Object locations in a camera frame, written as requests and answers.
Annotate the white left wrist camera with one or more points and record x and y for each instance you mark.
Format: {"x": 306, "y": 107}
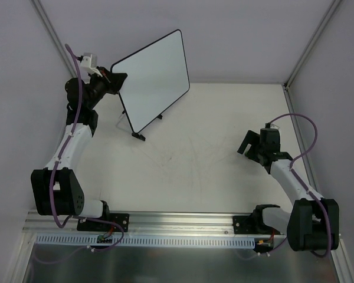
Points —
{"x": 89, "y": 63}

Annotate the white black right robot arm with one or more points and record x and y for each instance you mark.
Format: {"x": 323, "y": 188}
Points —
{"x": 313, "y": 223}

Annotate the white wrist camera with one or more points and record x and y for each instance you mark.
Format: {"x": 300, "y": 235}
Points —
{"x": 271, "y": 126}
{"x": 89, "y": 63}

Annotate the wire whiteboard easel stand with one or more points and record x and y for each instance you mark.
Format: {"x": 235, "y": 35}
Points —
{"x": 123, "y": 124}

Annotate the left aluminium frame post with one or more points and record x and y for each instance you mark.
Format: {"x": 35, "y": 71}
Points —
{"x": 53, "y": 36}

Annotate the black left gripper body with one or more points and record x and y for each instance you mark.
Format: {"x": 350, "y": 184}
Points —
{"x": 111, "y": 81}

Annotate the aluminium frame post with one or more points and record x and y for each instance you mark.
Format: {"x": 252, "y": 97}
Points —
{"x": 53, "y": 36}
{"x": 324, "y": 22}

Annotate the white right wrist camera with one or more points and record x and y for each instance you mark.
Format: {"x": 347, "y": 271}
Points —
{"x": 271, "y": 126}

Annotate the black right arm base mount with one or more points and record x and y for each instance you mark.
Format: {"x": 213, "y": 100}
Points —
{"x": 244, "y": 225}

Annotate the right aluminium frame post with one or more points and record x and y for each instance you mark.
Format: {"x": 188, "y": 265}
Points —
{"x": 324, "y": 22}

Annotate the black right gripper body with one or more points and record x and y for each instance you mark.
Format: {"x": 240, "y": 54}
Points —
{"x": 254, "y": 148}

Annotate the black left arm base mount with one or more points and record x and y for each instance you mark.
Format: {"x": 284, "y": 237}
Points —
{"x": 117, "y": 221}

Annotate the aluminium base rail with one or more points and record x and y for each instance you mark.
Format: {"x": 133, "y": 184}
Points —
{"x": 148, "y": 223}

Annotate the white slotted cable duct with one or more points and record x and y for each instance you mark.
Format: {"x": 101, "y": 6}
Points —
{"x": 148, "y": 241}

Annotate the small whiteboard black frame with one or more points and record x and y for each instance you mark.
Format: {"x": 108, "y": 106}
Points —
{"x": 157, "y": 77}

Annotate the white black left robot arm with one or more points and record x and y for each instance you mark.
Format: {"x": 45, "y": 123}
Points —
{"x": 56, "y": 189}

